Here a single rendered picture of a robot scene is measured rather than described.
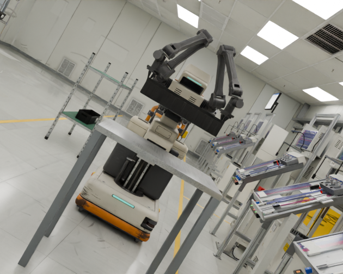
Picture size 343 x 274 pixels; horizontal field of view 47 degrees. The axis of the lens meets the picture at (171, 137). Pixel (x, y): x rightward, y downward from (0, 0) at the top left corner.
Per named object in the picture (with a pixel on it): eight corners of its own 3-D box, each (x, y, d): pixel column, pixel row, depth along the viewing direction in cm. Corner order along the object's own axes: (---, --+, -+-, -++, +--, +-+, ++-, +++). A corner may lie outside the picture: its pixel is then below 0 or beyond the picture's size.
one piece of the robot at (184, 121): (150, 117, 300) (165, 93, 299) (181, 135, 303) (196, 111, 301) (149, 118, 284) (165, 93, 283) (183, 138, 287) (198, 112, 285)
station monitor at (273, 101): (269, 110, 774) (280, 92, 770) (263, 110, 831) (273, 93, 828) (275, 113, 773) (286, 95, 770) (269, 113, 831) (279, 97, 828)
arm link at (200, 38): (210, 43, 284) (201, 32, 286) (214, 38, 280) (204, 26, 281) (169, 61, 258) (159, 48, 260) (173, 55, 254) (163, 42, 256)
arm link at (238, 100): (241, 89, 266) (229, 87, 263) (249, 91, 255) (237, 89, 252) (237, 106, 268) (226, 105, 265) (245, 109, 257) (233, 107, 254)
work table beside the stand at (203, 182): (43, 232, 238) (109, 118, 232) (144, 286, 244) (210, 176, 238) (17, 263, 194) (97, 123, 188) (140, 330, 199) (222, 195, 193)
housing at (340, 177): (354, 202, 307) (350, 184, 306) (331, 190, 356) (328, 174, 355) (364, 200, 306) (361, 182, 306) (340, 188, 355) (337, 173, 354)
